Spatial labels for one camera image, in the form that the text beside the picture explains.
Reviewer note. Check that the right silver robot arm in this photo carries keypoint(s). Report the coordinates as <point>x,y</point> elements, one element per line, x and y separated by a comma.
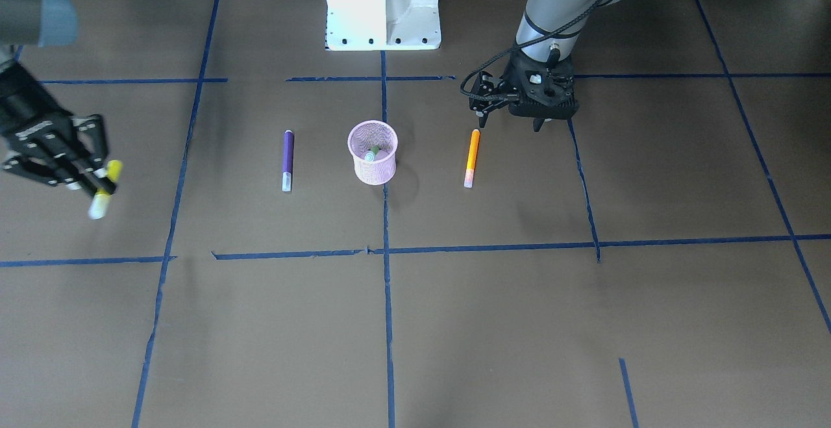
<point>46,143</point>

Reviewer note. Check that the purple highlighter pen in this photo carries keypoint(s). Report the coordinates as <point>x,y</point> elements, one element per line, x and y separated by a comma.
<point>287,161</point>

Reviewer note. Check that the green highlighter pen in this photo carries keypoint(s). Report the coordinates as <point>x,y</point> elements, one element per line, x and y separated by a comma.
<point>373,154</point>

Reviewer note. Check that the pink mesh pen holder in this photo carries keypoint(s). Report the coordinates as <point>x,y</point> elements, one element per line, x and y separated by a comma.
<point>373,145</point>

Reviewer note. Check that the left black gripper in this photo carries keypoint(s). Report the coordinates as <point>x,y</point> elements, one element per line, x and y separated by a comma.
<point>508,93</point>

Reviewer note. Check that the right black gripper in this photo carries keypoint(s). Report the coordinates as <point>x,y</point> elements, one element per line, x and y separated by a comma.
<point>23,111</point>

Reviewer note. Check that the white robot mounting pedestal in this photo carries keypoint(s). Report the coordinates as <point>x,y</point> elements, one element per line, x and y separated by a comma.
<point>369,25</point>

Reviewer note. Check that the yellow highlighter pen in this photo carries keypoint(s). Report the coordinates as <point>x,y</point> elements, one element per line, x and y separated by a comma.
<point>101,199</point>

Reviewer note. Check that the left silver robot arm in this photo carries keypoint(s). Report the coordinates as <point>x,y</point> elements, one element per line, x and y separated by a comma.
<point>548,32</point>

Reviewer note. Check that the orange highlighter pen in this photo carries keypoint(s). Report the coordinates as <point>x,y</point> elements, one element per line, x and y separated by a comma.
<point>472,154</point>

